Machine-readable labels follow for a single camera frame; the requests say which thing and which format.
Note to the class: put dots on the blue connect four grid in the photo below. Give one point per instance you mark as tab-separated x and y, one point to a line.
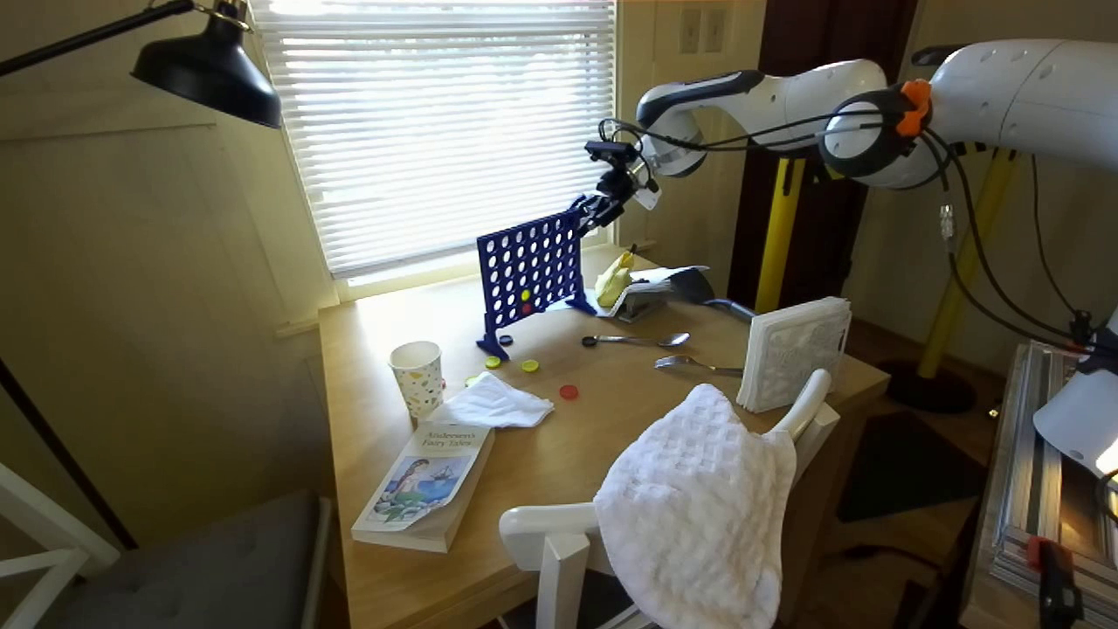
492	346

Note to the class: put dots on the beige wall switch plate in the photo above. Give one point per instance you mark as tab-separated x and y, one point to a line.
690	29
714	29

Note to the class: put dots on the black lamp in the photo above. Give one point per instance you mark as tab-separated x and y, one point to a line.
212	74

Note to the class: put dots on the aluminium frame rack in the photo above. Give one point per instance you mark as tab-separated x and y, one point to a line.
1024	502

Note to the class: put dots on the white quilted towel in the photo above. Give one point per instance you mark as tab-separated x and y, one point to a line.
700	511

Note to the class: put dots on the grey cushioned seat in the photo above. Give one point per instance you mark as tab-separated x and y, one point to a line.
196	569

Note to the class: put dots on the silver metal spoon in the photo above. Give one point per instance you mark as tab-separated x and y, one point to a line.
649	340

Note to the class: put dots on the yellow game disc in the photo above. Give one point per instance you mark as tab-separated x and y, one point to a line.
525	293
492	361
527	364

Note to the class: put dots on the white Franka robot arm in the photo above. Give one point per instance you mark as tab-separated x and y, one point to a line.
789	93

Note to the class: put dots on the black stand rod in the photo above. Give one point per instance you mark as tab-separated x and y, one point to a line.
58	456

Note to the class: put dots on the patterned paper cup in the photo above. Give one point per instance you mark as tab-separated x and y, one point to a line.
420	378

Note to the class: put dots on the black round post base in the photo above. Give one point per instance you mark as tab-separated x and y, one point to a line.
931	389

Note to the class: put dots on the white window blinds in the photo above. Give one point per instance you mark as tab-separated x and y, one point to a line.
440	127

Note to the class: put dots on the white paper sheet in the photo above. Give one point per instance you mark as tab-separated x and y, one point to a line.
1084	420

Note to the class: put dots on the white wooden chair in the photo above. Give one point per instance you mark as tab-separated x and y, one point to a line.
559	537

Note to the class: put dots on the crumpled white tissue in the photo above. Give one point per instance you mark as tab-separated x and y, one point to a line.
492	401

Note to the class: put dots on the yellow post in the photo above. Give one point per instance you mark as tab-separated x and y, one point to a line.
775	230
964	266

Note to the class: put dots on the dark brown door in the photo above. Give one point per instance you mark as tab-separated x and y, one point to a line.
838	230

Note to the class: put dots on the red clamp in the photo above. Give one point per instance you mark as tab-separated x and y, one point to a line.
1051	569

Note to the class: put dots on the yellow green bag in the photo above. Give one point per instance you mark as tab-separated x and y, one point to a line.
647	288

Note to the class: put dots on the black floor mat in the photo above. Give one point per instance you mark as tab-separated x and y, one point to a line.
908	467

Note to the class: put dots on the white napkin stack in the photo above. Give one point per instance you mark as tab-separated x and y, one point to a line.
789	351

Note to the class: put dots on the illustrated children's book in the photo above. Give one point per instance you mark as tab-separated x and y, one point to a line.
425	483

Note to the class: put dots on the white cross-back chair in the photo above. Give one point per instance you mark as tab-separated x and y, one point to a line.
37	526

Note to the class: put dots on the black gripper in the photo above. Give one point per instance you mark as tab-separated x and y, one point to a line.
624	175

